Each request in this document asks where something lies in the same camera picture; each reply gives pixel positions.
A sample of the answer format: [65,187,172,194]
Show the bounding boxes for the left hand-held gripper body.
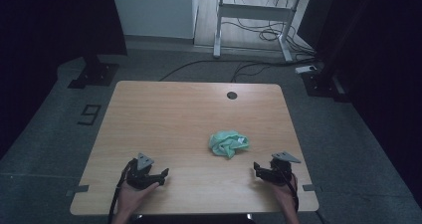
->
[124,152,160,190]

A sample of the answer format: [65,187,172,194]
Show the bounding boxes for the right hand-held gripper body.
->
[265,150,302,185]

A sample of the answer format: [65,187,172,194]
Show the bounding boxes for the light green towel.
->
[208,129,251,159]

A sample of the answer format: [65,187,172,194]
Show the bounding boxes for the person's right hand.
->
[270,173,299,214]

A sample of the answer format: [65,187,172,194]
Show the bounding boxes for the person's left hand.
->
[116,181,160,215]

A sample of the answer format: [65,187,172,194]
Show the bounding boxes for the grey tape strip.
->
[65,184,91,198]
[302,183,322,193]

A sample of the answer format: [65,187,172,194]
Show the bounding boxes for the white power strip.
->
[295,65,318,75]

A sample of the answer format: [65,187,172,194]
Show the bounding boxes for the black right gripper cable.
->
[280,168,301,213]

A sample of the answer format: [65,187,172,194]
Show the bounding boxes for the black stand base plate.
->
[67,54,120,90]
[301,68,350,103]

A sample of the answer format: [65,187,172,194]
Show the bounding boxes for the long black floor cable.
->
[158,58,317,84]

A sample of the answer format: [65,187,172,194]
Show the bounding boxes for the tangled black cables under desk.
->
[221,0,317,58]

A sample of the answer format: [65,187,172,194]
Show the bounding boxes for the white desk frame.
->
[212,0,336,63]

